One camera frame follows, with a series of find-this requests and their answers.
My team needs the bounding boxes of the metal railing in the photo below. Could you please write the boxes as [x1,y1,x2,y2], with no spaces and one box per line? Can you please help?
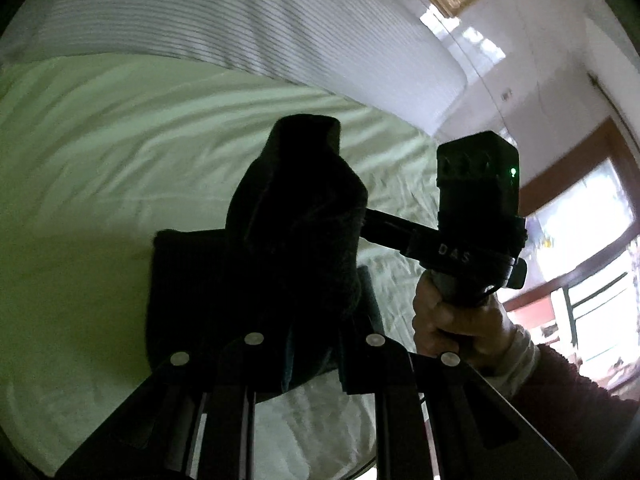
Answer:
[550,270,637,363]

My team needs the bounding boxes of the person's right forearm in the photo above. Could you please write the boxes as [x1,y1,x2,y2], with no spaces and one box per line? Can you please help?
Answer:
[482,323,638,480]

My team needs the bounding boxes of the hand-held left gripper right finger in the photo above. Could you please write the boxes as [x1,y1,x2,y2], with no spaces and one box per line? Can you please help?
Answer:
[340,265,581,480]

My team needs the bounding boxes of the green bed sheet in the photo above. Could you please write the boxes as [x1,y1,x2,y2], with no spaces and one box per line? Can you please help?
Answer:
[0,52,442,480]

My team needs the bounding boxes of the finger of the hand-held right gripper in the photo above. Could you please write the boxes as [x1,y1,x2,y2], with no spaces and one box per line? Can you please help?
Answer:
[359,207,437,257]

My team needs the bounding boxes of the person's right hand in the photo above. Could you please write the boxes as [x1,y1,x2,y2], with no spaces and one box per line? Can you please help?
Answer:
[412,272,521,376]

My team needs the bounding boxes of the wooden framed window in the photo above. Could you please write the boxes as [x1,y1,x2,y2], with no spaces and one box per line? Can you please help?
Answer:
[520,117,640,308]

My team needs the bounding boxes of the white striped pillow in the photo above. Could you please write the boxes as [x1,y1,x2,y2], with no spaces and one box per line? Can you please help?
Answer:
[0,0,472,137]

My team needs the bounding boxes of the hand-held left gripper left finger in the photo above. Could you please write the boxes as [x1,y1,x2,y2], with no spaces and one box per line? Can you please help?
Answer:
[55,331,297,480]

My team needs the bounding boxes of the dark pants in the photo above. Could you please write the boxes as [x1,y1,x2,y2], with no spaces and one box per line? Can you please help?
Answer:
[145,115,387,396]

